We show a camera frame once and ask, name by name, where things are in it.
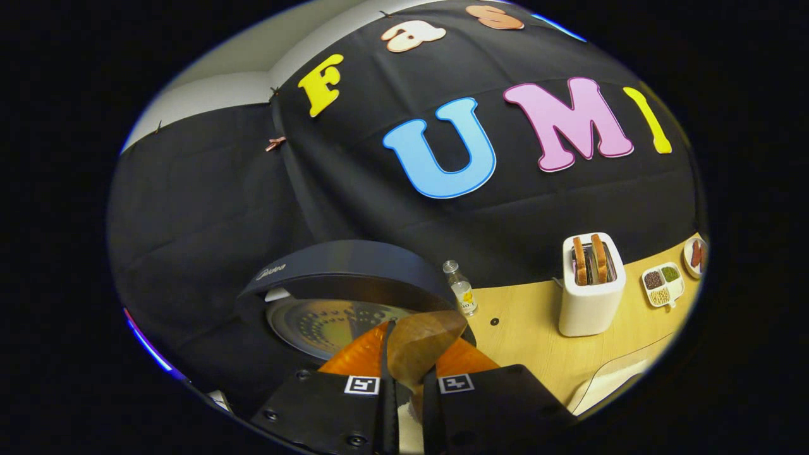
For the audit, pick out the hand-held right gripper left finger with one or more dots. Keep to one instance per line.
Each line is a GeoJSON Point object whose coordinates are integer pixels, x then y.
{"type": "Point", "coordinates": [328, 411]}

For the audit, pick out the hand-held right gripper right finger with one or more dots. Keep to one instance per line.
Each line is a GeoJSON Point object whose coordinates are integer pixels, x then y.
{"type": "Point", "coordinates": [493, 411]}

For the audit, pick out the wooden spoon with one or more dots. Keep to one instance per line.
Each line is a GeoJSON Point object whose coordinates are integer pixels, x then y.
{"type": "Point", "coordinates": [423, 341]}

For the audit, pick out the dark grey rice cooker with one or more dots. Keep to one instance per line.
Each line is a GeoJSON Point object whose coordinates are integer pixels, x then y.
{"type": "Point", "coordinates": [347, 265]}

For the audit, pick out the clear plastic rice container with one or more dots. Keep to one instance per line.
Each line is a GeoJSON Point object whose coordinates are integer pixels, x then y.
{"type": "Point", "coordinates": [632, 354]}

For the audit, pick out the small clear bottle yellow label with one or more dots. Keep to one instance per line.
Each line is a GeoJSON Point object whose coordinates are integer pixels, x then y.
{"type": "Point", "coordinates": [464, 297]}

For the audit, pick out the white toaster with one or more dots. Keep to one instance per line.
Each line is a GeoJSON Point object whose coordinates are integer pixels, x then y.
{"type": "Point", "coordinates": [588, 309]}

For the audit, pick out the toasted bread slice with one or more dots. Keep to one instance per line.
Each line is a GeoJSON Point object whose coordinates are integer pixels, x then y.
{"type": "Point", "coordinates": [579, 262]}
{"type": "Point", "coordinates": [599, 259]}

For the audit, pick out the yellow soybeans pile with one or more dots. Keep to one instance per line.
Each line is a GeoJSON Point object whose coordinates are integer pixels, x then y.
{"type": "Point", "coordinates": [660, 296]}

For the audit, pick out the dark red beans pile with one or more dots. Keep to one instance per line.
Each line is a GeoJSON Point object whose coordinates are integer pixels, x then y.
{"type": "Point", "coordinates": [653, 280]}

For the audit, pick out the white divided dish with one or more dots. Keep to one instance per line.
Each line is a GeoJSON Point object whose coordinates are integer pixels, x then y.
{"type": "Point", "coordinates": [675, 289]}

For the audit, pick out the green mung beans pile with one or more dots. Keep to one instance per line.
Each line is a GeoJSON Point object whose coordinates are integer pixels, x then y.
{"type": "Point", "coordinates": [670, 273]}

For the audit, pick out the black backdrop cloth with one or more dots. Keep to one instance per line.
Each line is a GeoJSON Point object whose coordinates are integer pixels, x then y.
{"type": "Point", "coordinates": [189, 208]}

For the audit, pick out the white round plate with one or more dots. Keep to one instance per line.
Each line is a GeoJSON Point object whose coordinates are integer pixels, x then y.
{"type": "Point", "coordinates": [687, 260]}

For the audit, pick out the copper clip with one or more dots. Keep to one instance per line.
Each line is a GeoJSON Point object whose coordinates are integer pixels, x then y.
{"type": "Point", "coordinates": [275, 144]}

